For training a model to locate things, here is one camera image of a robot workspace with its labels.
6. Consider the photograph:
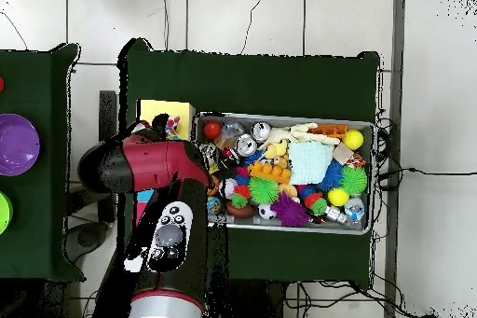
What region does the bright green spiky ball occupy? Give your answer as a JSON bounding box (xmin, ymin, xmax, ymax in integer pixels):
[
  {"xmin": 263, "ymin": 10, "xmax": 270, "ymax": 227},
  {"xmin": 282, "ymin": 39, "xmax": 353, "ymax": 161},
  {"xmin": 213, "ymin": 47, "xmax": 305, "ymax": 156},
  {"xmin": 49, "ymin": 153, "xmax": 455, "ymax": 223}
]
[{"xmin": 248, "ymin": 177, "xmax": 280, "ymax": 206}]

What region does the green cloth side table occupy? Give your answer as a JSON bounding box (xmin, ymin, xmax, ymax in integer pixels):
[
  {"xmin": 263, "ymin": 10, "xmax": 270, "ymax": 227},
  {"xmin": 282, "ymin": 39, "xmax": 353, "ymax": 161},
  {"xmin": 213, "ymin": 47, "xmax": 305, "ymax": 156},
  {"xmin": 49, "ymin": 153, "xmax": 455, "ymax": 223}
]
[{"xmin": 0, "ymin": 43, "xmax": 87, "ymax": 282}]

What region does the small baseball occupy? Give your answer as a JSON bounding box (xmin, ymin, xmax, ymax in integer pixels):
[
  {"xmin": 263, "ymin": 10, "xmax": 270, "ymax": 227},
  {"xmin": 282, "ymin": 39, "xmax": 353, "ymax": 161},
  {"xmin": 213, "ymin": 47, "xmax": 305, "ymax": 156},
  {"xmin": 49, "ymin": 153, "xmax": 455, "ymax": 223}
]
[{"xmin": 221, "ymin": 177, "xmax": 239, "ymax": 200}]

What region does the multicolour dotted wrapper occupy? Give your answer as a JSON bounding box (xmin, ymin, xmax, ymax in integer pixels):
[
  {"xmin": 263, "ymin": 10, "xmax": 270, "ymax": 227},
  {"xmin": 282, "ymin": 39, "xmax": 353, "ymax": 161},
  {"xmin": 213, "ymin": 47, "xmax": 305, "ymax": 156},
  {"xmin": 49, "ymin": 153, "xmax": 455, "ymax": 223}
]
[{"xmin": 164, "ymin": 115, "xmax": 182, "ymax": 141}]

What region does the dark grey rounded base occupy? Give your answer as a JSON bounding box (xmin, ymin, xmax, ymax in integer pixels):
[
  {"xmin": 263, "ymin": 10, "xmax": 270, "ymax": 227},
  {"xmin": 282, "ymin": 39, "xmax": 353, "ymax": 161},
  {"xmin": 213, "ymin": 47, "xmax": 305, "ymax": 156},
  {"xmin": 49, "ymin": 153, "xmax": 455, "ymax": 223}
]
[{"xmin": 61, "ymin": 220, "xmax": 111, "ymax": 265}]

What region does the orange toy building brick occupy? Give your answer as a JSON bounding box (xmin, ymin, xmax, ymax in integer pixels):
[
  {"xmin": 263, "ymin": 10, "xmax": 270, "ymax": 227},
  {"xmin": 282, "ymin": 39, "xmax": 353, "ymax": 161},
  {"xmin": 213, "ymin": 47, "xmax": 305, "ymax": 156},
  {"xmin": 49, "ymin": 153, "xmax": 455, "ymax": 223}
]
[{"xmin": 247, "ymin": 160, "xmax": 293, "ymax": 185}]

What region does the mint green cloth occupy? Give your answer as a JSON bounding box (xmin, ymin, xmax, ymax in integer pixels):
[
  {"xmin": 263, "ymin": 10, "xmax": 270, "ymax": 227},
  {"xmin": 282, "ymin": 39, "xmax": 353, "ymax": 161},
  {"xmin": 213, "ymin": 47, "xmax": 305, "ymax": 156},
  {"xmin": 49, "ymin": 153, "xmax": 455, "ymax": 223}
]
[{"xmin": 287, "ymin": 141, "xmax": 334, "ymax": 186}]

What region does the dark green table cloth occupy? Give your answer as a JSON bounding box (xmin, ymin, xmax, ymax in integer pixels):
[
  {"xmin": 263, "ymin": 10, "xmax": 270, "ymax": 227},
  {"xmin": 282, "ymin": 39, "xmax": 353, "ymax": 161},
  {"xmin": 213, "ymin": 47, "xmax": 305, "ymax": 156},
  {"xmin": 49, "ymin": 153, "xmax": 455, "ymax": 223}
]
[{"xmin": 116, "ymin": 37, "xmax": 383, "ymax": 291}]

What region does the shallow wire mesh bin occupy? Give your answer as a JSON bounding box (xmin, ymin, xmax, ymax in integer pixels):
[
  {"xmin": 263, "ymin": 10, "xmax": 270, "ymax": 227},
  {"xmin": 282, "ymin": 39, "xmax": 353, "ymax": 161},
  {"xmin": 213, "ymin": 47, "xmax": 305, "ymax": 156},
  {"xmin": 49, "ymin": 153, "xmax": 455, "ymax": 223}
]
[{"xmin": 193, "ymin": 110, "xmax": 375, "ymax": 236}]

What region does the wooden box with three holes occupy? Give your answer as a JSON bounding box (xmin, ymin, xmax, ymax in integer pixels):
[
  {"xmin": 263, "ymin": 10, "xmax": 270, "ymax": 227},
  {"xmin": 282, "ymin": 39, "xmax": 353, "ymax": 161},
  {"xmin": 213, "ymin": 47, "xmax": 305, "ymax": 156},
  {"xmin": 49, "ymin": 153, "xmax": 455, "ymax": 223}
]
[{"xmin": 131, "ymin": 99, "xmax": 197, "ymax": 226}]

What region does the purple plastic bowl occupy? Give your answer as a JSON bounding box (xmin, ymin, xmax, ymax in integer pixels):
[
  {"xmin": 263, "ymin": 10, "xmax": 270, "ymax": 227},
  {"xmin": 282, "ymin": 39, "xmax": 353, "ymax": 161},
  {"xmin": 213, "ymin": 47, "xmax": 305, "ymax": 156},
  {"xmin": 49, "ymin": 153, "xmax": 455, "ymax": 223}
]
[{"xmin": 0, "ymin": 113, "xmax": 41, "ymax": 177}]

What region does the black power cable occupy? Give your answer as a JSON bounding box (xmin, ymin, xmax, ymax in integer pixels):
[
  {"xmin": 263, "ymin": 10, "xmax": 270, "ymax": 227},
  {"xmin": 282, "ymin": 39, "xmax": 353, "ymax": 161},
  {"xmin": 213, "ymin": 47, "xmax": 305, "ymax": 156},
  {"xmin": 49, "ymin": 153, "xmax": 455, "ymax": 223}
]
[{"xmin": 375, "ymin": 166, "xmax": 477, "ymax": 183}]

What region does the blue spiky ball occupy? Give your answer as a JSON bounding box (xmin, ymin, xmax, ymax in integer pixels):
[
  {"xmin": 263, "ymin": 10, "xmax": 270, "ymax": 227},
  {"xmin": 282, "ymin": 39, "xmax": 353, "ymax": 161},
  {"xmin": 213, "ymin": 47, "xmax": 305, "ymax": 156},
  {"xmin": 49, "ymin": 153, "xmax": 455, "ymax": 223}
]
[{"xmin": 318, "ymin": 159, "xmax": 344, "ymax": 191}]

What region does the green round item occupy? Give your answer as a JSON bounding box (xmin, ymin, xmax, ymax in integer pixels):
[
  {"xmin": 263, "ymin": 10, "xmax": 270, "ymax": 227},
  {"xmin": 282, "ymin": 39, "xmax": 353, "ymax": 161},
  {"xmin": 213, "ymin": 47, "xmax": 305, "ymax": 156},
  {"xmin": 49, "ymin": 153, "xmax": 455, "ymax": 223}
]
[{"xmin": 0, "ymin": 191, "xmax": 13, "ymax": 236}]

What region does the yellow plush duck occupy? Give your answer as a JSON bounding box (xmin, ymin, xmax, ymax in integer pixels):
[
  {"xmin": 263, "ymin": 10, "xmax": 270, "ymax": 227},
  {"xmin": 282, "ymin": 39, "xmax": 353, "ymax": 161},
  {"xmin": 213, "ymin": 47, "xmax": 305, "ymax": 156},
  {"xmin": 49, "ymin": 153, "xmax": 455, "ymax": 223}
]
[{"xmin": 263, "ymin": 139, "xmax": 289, "ymax": 159}]

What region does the red-orange ball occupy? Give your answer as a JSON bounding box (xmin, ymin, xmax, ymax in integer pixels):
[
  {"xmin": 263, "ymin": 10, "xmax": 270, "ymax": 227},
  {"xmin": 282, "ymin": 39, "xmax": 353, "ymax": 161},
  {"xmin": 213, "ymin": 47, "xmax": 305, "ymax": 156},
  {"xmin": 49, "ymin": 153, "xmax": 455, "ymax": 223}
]
[{"xmin": 203, "ymin": 120, "xmax": 223, "ymax": 140}]

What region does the purple spiky toy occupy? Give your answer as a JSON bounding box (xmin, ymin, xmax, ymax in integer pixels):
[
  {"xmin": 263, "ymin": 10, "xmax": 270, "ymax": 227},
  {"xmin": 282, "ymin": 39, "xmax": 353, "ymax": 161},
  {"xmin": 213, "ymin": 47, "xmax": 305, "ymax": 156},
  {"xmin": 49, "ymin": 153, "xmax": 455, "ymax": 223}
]
[{"xmin": 270, "ymin": 192, "xmax": 311, "ymax": 228}]

